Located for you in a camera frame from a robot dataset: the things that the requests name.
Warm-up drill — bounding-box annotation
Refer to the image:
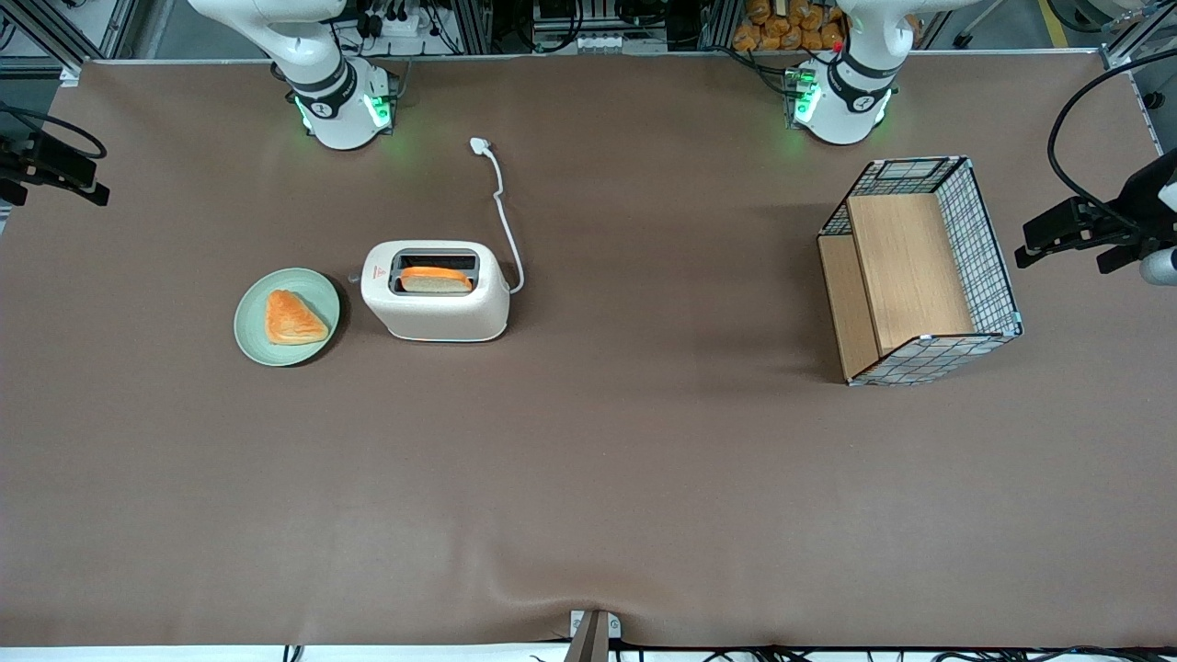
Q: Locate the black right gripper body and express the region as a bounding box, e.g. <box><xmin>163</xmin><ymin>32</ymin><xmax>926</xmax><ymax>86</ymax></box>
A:
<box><xmin>0</xmin><ymin>138</ymin><xmax>41</xmax><ymax>185</ymax></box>

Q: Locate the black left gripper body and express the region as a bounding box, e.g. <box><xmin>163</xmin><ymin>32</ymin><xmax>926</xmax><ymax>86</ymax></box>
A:
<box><xmin>1115</xmin><ymin>152</ymin><xmax>1177</xmax><ymax>251</ymax></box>

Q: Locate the white two-slot toaster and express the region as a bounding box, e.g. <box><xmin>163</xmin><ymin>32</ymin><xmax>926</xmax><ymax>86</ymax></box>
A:
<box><xmin>348</xmin><ymin>240</ymin><xmax>511</xmax><ymax>344</ymax></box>

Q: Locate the wooden shelf insert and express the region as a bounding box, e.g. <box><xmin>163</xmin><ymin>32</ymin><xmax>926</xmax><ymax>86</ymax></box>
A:
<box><xmin>818</xmin><ymin>193</ymin><xmax>977</xmax><ymax>381</ymax></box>

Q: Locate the pale green round plate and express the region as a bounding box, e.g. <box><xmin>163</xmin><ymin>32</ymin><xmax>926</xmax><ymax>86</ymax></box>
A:
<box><xmin>234</xmin><ymin>268</ymin><xmax>342</xmax><ymax>368</ymax></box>

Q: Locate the triangular orange pastry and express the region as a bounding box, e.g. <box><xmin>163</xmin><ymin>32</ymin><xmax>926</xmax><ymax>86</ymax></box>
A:
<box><xmin>265</xmin><ymin>290</ymin><xmax>330</xmax><ymax>347</ymax></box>

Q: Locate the bag of bread rolls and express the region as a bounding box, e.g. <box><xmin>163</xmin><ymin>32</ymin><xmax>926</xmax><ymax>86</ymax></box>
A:
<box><xmin>732</xmin><ymin>0</ymin><xmax>847</xmax><ymax>53</ymax></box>

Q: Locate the white power strip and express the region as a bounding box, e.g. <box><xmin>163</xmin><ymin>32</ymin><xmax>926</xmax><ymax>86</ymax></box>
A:
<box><xmin>354</xmin><ymin>0</ymin><xmax>435</xmax><ymax>38</ymax></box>

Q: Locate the bread slice with orange crust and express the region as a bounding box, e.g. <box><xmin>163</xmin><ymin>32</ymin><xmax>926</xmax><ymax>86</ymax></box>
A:
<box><xmin>399</xmin><ymin>266</ymin><xmax>475</xmax><ymax>295</ymax></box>

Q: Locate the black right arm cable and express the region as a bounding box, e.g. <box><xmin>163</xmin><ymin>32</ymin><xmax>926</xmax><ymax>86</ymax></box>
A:
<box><xmin>0</xmin><ymin>104</ymin><xmax>108</xmax><ymax>160</ymax></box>

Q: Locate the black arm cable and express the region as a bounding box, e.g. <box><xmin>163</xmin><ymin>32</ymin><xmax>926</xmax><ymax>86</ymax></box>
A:
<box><xmin>1047</xmin><ymin>49</ymin><xmax>1177</xmax><ymax>231</ymax></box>
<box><xmin>0</xmin><ymin>104</ymin><xmax>108</xmax><ymax>160</ymax></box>

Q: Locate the wire grid basket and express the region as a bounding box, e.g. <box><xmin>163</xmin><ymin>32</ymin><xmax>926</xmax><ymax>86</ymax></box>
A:
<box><xmin>817</xmin><ymin>155</ymin><xmax>1024</xmax><ymax>387</ymax></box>

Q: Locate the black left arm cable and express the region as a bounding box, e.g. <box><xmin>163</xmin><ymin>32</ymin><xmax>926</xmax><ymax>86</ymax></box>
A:
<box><xmin>1047</xmin><ymin>49</ymin><xmax>1177</xmax><ymax>231</ymax></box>

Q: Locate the white toaster power cable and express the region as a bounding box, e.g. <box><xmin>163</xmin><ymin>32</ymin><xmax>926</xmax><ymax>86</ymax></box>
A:
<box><xmin>469</xmin><ymin>137</ymin><xmax>527</xmax><ymax>295</ymax></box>

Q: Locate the metal table edge bracket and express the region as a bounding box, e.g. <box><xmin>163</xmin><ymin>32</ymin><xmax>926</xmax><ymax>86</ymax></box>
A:
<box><xmin>567</xmin><ymin>609</ymin><xmax>623</xmax><ymax>662</ymax></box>

